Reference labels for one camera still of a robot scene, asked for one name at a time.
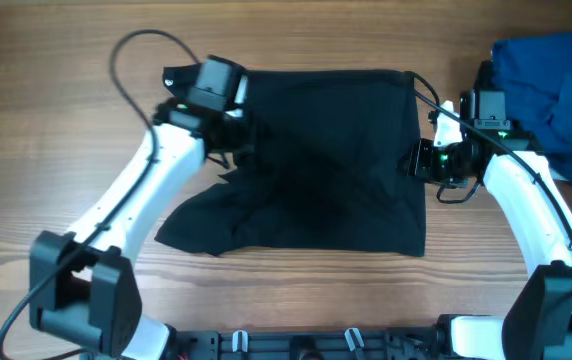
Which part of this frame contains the black t-shirt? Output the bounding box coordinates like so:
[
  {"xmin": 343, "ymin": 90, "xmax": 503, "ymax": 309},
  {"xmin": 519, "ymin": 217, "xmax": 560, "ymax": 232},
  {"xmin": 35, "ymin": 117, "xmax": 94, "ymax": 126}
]
[{"xmin": 156, "ymin": 70, "xmax": 426, "ymax": 257}]

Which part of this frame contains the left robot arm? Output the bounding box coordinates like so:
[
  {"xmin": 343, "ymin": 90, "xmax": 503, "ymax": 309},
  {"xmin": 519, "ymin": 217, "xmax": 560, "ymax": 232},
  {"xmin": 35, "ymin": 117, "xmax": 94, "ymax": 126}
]
[{"xmin": 29, "ymin": 56, "xmax": 249, "ymax": 359}]

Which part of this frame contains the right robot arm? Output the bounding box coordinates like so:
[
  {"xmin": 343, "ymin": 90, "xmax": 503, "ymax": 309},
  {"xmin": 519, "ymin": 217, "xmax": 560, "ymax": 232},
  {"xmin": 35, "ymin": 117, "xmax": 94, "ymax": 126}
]
[{"xmin": 400, "ymin": 91, "xmax": 572, "ymax": 359}]

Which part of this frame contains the black garment under pile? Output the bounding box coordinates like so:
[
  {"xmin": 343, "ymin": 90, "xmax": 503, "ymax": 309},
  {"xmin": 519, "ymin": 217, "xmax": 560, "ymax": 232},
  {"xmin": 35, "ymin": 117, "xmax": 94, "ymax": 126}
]
[{"xmin": 472, "ymin": 60, "xmax": 497, "ymax": 97}]

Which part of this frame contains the blue garment pile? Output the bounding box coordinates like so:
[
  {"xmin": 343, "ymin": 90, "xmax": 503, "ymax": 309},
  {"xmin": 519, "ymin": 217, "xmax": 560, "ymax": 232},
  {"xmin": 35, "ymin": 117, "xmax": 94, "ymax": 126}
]
[{"xmin": 492, "ymin": 33, "xmax": 572, "ymax": 183}]

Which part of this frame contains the right black cable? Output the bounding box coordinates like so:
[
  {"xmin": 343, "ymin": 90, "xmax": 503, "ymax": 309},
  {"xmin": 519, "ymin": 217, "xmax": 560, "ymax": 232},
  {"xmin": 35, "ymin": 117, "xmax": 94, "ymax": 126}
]
[{"xmin": 405, "ymin": 70, "xmax": 572, "ymax": 360}]

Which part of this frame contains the black cable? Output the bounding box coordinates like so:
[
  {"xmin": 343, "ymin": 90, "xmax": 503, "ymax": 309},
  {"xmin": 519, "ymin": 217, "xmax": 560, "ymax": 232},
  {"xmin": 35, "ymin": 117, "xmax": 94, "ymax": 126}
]
[
  {"xmin": 405, "ymin": 70, "xmax": 572, "ymax": 360},
  {"xmin": 0, "ymin": 28, "xmax": 202, "ymax": 360}
]

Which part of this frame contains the left black cable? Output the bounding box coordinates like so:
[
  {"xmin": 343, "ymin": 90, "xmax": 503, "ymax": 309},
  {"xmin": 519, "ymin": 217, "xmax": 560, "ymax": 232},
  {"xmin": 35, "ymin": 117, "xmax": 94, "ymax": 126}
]
[{"xmin": 0, "ymin": 28, "xmax": 202, "ymax": 360}]

